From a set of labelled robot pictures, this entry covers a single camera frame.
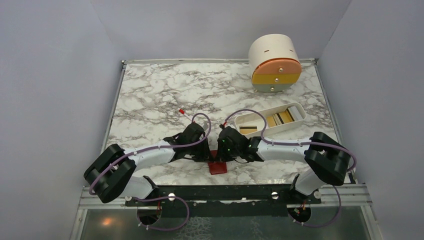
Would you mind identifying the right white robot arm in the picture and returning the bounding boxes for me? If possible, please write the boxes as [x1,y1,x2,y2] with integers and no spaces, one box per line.
[215,126,352,204]

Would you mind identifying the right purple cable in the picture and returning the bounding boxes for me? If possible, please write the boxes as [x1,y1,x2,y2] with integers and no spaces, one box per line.
[219,108,358,229]

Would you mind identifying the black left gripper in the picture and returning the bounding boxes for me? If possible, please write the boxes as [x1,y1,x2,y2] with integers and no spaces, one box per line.
[187,136,214,163]

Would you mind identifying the credit cards in tray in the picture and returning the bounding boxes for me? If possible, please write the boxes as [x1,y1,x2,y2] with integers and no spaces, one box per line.
[287,105,303,122]

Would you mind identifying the white plastic tray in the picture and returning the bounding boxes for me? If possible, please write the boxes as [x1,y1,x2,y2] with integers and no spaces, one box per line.
[234,102,307,138]

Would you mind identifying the black mounting rail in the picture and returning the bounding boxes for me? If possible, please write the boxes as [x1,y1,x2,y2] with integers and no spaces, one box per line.
[125,184,321,218]

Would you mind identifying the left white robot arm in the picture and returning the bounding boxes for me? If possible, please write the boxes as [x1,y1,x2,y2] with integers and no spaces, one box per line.
[83,122,208,206]

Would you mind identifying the loose gold cards in tray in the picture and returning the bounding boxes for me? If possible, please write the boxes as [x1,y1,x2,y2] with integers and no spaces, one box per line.
[239,110,293,135]

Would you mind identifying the round pastel drawer organizer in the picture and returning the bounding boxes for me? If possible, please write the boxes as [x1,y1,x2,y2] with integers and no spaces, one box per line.
[248,33,302,93]

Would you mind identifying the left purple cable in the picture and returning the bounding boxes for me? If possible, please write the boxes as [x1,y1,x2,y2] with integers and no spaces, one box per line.
[88,112,212,196]

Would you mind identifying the purple cable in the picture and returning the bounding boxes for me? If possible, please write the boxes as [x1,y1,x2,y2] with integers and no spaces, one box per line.
[88,112,212,196]
[219,108,358,229]

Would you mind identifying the red card holder wallet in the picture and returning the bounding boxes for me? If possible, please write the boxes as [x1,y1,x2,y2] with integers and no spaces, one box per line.
[207,150,228,175]

